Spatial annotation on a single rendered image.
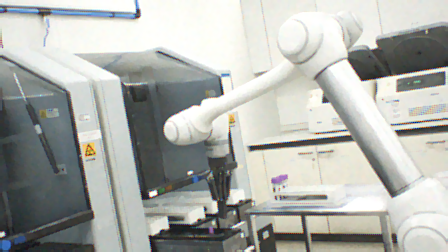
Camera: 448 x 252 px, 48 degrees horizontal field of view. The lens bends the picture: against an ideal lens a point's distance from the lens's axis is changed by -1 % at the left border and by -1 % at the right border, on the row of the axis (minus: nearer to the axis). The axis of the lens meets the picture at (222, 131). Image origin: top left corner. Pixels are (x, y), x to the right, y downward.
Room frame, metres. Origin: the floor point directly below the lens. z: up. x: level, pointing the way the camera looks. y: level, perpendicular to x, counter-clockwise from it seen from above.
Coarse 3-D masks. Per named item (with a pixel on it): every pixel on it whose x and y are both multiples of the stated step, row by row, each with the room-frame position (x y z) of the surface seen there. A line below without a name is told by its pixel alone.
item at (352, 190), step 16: (352, 192) 2.05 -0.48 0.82; (368, 192) 2.00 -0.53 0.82; (384, 192) 1.95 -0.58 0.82; (256, 208) 2.07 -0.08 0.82; (272, 208) 2.02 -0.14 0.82; (288, 208) 1.97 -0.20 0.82; (304, 208) 1.92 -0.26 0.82; (320, 208) 1.87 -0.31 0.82; (336, 208) 1.83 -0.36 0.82; (352, 208) 1.79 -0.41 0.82; (368, 208) 1.75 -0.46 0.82; (384, 208) 1.71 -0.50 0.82; (304, 224) 2.38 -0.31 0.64; (384, 224) 1.69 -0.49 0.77; (256, 240) 2.05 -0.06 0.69; (304, 240) 2.39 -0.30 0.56; (384, 240) 1.70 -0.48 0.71
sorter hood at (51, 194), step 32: (0, 64) 1.79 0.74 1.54; (0, 96) 1.49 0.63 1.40; (32, 96) 1.57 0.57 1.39; (64, 96) 1.67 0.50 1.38; (0, 128) 1.47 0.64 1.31; (32, 128) 1.55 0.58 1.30; (64, 128) 1.65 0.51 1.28; (0, 160) 1.46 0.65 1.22; (32, 160) 1.54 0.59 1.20; (64, 160) 1.63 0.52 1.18; (0, 192) 1.44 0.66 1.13; (32, 192) 1.52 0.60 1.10; (64, 192) 1.61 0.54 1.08; (0, 224) 1.43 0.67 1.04; (32, 224) 1.50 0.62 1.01; (64, 224) 1.58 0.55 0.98
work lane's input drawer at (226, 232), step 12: (180, 228) 1.97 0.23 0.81; (192, 228) 1.93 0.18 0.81; (204, 228) 1.90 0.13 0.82; (216, 228) 1.86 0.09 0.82; (228, 228) 1.83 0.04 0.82; (240, 228) 1.80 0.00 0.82; (156, 240) 1.89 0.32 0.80; (168, 240) 1.85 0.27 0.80; (180, 240) 1.82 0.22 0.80; (192, 240) 1.79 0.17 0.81; (204, 240) 1.76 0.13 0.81; (216, 240) 1.73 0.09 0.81; (228, 240) 1.72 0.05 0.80; (240, 240) 1.78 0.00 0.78
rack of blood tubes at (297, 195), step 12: (276, 192) 2.02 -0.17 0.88; (288, 192) 1.99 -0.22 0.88; (300, 192) 1.95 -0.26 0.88; (312, 192) 1.92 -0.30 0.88; (324, 192) 1.89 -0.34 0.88; (336, 192) 1.88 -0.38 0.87; (276, 204) 2.03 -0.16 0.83; (288, 204) 1.99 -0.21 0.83; (300, 204) 1.96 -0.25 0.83; (312, 204) 1.92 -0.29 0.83; (324, 204) 1.89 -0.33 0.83; (336, 204) 1.87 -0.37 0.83
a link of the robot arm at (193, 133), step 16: (288, 64) 1.60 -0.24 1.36; (256, 80) 1.65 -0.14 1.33; (272, 80) 1.64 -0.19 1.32; (288, 80) 1.64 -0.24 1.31; (224, 96) 1.65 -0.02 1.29; (240, 96) 1.64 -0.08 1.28; (256, 96) 1.65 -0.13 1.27; (192, 112) 1.68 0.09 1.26; (208, 112) 1.65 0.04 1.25; (224, 112) 1.66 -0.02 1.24; (176, 128) 1.65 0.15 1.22; (192, 128) 1.67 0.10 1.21; (208, 128) 1.69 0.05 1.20; (176, 144) 1.69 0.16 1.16
